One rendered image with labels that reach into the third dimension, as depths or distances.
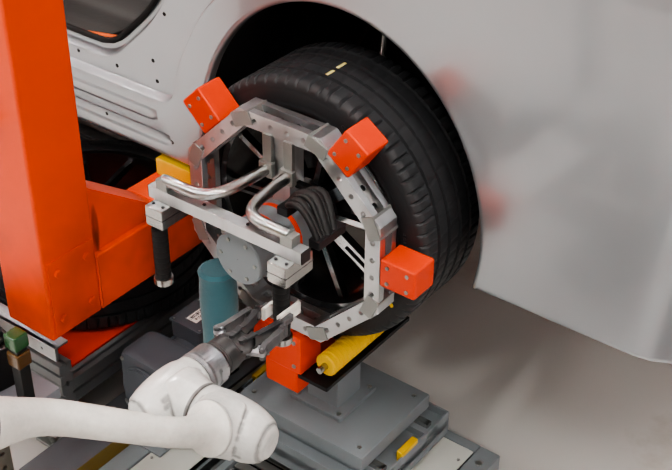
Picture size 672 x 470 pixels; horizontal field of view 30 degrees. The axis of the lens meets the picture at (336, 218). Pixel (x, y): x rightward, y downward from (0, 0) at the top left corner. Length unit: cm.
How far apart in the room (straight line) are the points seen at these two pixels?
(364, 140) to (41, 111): 71
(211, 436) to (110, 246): 95
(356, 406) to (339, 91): 94
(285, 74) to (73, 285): 73
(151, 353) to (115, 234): 31
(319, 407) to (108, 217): 73
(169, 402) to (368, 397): 105
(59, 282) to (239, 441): 88
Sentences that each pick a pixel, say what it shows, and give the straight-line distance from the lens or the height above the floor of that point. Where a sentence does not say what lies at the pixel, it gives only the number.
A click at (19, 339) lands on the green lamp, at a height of 65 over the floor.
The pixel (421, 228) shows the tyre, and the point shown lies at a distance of 265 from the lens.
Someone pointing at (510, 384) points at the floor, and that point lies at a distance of 371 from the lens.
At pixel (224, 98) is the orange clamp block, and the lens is 281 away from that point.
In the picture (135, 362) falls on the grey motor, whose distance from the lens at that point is 317.
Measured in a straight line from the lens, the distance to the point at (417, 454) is 329.
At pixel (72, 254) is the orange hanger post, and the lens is 298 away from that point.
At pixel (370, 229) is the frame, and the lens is 261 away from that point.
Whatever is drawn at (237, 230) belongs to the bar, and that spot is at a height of 97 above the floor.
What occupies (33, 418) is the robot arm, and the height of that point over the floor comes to 103.
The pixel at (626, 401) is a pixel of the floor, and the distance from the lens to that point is 371.
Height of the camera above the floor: 241
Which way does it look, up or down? 34 degrees down
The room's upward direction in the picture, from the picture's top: straight up
